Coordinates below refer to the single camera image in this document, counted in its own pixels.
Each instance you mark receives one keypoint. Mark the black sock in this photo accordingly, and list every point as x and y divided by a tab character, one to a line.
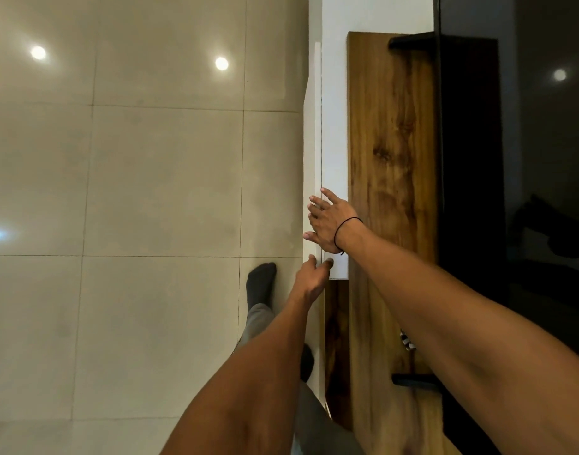
261	281
306	362

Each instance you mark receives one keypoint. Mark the black television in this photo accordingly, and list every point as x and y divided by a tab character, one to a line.
531	161

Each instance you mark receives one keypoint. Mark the person's right middle finger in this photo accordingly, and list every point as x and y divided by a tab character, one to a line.
313	217

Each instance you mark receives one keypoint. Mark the wooden television stand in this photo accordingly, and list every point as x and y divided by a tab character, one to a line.
393	161

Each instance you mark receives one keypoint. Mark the person's right forearm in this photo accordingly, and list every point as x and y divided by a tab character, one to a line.
460	336

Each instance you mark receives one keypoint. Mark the person's left forearm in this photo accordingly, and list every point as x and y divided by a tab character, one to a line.
251	374

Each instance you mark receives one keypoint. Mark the small striped object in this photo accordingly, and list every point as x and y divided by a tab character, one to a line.
407	341

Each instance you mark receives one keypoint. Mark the person's left hand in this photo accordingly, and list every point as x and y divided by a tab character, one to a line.
308	285

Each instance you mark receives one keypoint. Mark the black wrist band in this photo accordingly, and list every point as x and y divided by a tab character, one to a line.
337	232

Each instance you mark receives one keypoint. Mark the person's right little finger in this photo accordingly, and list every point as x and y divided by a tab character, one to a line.
331	196

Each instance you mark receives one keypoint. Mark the white cabinet drawer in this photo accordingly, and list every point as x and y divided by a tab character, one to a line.
334	137

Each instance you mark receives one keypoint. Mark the black television foot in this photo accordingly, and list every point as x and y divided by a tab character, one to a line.
410	41
415	380

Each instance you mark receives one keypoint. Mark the person's left thumb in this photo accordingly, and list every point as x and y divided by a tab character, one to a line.
325	271

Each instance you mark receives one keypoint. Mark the grey trousers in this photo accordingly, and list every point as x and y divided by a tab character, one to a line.
318	426

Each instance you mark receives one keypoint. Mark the person's right hand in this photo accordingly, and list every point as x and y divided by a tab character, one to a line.
328	224

